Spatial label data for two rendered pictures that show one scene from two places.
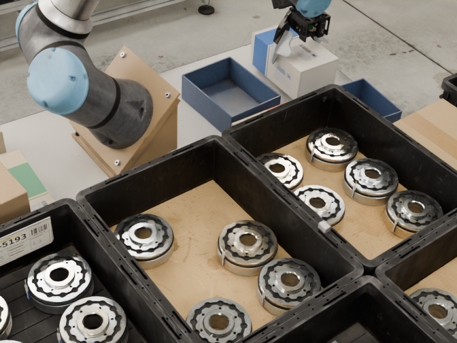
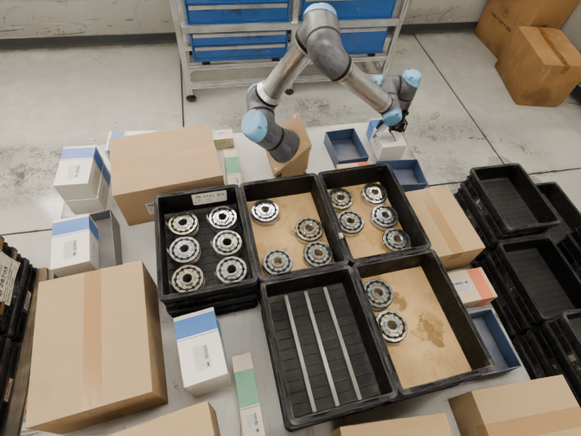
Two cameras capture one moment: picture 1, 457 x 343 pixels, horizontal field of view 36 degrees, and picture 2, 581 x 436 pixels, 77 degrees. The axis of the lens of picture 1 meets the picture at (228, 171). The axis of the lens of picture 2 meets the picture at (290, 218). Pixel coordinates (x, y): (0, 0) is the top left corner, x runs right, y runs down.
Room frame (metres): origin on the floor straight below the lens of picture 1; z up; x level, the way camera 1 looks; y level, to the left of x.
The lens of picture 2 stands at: (0.11, -0.23, 1.96)
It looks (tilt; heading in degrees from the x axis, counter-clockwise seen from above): 55 degrees down; 20
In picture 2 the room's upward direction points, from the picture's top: 7 degrees clockwise
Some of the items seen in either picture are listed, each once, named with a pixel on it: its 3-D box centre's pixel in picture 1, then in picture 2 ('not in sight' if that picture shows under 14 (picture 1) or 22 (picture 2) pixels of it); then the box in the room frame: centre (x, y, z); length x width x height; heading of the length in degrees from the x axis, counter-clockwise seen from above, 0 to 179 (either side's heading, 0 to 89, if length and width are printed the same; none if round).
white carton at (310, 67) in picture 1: (292, 60); (385, 138); (1.54, -0.14, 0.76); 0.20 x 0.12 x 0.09; 37
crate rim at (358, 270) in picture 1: (214, 236); (290, 222); (0.78, 0.02, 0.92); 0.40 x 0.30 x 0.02; 40
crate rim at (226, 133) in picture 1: (348, 167); (370, 208); (0.97, -0.22, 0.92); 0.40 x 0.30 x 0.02; 40
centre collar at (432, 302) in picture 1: (437, 312); (378, 291); (0.70, -0.35, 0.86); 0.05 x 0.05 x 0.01
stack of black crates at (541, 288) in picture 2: not in sight; (525, 289); (1.36, -1.08, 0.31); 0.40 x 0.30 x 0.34; 37
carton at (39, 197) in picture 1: (29, 198); (233, 173); (1.01, 0.40, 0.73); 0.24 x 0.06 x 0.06; 37
